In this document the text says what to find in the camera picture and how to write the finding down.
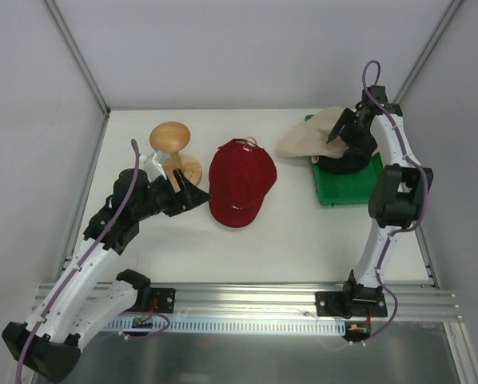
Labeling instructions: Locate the black baseball cap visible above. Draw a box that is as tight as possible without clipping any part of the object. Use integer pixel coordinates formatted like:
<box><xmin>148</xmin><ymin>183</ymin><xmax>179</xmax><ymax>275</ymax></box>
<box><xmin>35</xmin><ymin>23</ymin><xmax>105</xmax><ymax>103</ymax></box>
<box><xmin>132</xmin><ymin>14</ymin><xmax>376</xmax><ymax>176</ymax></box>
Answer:
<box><xmin>313</xmin><ymin>149</ymin><xmax>372</xmax><ymax>175</ymax></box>

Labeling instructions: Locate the cream beige baseball cap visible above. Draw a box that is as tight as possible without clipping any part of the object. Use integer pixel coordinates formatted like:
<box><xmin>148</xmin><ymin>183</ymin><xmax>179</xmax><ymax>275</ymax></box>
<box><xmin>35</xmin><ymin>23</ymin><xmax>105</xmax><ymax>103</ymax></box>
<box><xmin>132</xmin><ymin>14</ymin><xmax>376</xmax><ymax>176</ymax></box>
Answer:
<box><xmin>277</xmin><ymin>106</ymin><xmax>347</xmax><ymax>158</ymax></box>

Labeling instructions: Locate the red baseball cap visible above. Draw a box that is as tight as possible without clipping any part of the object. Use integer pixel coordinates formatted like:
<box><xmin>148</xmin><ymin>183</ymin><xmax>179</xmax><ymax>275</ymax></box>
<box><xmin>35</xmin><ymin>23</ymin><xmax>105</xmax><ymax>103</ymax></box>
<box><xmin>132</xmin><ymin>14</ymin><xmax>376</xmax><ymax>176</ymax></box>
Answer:
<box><xmin>209</xmin><ymin>138</ymin><xmax>277</xmax><ymax>229</ymax></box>

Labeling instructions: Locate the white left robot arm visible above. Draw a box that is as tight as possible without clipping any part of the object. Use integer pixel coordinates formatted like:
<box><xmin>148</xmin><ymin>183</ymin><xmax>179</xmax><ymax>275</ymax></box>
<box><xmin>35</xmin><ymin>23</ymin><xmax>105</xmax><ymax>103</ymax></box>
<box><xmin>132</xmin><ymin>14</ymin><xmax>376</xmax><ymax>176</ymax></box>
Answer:
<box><xmin>2</xmin><ymin>169</ymin><xmax>211</xmax><ymax>383</ymax></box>

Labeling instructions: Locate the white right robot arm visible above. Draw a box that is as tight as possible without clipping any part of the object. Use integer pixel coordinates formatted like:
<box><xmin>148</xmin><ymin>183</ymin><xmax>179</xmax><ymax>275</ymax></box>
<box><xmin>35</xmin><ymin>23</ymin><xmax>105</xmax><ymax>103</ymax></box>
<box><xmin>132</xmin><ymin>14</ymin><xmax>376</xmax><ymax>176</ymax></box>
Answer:
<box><xmin>317</xmin><ymin>85</ymin><xmax>433</xmax><ymax>318</ymax></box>

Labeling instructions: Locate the green plastic tray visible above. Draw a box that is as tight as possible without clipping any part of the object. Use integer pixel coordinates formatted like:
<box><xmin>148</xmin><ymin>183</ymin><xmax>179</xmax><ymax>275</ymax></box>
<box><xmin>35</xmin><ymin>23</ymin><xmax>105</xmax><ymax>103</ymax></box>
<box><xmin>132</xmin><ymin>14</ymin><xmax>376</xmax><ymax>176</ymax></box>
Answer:
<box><xmin>304</xmin><ymin>114</ymin><xmax>385</xmax><ymax>207</ymax></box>

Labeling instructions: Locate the wooden hat stand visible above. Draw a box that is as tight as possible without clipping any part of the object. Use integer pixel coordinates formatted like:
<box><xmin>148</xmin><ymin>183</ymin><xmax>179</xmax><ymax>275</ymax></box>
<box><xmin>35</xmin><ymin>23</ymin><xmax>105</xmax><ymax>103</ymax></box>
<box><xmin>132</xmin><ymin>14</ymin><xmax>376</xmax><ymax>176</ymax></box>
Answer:
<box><xmin>149</xmin><ymin>122</ymin><xmax>202</xmax><ymax>192</ymax></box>

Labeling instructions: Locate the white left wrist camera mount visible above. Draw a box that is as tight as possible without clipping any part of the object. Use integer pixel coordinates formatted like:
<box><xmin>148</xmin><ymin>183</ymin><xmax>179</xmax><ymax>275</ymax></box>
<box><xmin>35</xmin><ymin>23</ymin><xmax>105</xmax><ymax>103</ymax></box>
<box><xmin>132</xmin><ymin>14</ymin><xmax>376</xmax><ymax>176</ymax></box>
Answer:
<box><xmin>139</xmin><ymin>150</ymin><xmax>167</xmax><ymax>182</ymax></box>

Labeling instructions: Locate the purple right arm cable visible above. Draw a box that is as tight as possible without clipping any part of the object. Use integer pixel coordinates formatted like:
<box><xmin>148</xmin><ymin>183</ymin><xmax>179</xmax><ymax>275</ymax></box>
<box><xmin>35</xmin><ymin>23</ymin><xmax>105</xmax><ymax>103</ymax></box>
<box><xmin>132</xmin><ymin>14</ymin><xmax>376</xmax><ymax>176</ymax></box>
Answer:
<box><xmin>345</xmin><ymin>59</ymin><xmax>430</xmax><ymax>348</ymax></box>

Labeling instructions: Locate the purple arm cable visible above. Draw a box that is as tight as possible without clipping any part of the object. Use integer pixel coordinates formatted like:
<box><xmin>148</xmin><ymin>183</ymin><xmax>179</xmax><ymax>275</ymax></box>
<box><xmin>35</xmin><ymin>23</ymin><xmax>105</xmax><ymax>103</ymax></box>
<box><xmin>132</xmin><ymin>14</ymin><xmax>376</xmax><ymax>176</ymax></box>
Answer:
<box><xmin>14</xmin><ymin>138</ymin><xmax>171</xmax><ymax>384</ymax></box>
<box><xmin>345</xmin><ymin>59</ymin><xmax>430</xmax><ymax>348</ymax></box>

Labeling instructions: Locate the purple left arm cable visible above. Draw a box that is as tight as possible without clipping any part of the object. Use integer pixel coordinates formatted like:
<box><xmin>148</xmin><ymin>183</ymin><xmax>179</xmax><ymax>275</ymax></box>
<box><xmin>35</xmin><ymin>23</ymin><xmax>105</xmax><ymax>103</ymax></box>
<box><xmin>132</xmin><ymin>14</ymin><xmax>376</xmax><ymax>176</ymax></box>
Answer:
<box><xmin>14</xmin><ymin>138</ymin><xmax>171</xmax><ymax>384</ymax></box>

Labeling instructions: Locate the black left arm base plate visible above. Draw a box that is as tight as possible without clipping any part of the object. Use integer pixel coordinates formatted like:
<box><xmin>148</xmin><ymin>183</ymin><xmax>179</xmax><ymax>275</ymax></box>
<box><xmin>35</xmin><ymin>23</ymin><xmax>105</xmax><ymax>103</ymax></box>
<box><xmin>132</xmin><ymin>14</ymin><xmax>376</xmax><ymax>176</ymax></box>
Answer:
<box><xmin>130</xmin><ymin>287</ymin><xmax>176</xmax><ymax>314</ymax></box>

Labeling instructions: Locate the right aluminium frame post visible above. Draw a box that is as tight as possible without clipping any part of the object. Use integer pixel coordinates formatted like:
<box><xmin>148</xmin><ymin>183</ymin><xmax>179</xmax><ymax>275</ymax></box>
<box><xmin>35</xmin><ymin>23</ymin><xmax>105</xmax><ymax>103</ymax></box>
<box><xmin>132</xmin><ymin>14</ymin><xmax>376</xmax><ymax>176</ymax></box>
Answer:
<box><xmin>395</xmin><ymin>0</ymin><xmax>465</xmax><ymax>104</ymax></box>

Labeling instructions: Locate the aluminium frame post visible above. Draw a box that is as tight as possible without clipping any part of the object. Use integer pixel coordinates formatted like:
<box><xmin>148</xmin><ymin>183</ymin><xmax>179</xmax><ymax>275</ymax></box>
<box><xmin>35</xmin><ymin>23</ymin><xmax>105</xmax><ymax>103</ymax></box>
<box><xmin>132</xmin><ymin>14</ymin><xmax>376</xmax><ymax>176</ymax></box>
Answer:
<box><xmin>395</xmin><ymin>0</ymin><xmax>465</xmax><ymax>104</ymax></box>
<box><xmin>42</xmin><ymin>0</ymin><xmax>110</xmax><ymax>118</ymax></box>

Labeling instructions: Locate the left aluminium frame post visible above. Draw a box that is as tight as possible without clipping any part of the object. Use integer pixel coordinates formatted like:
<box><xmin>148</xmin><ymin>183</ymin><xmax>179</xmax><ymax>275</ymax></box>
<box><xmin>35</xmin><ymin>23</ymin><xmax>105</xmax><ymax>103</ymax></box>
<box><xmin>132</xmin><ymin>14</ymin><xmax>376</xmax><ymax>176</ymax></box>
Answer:
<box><xmin>42</xmin><ymin>0</ymin><xmax>110</xmax><ymax>118</ymax></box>

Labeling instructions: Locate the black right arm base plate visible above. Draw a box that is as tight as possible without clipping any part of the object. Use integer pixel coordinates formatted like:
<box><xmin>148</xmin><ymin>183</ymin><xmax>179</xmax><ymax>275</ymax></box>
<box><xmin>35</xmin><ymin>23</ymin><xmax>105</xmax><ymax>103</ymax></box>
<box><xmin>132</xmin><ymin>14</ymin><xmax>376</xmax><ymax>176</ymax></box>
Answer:
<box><xmin>315</xmin><ymin>291</ymin><xmax>388</xmax><ymax>319</ymax></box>

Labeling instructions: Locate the aluminium mounting rail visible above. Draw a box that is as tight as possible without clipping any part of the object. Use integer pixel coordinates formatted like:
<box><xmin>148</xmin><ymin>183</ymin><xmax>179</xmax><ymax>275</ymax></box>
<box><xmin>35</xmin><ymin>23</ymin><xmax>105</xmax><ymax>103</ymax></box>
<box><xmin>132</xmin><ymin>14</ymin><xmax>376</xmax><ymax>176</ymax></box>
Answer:
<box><xmin>34</xmin><ymin>282</ymin><xmax>463</xmax><ymax>322</ymax></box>

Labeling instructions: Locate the white slotted cable duct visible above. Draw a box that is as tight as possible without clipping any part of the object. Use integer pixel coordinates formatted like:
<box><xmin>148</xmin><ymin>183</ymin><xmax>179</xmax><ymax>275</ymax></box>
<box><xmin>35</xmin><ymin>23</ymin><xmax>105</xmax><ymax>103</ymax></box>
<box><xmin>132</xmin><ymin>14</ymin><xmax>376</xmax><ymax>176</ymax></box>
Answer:
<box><xmin>104</xmin><ymin>316</ymin><xmax>346</xmax><ymax>336</ymax></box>

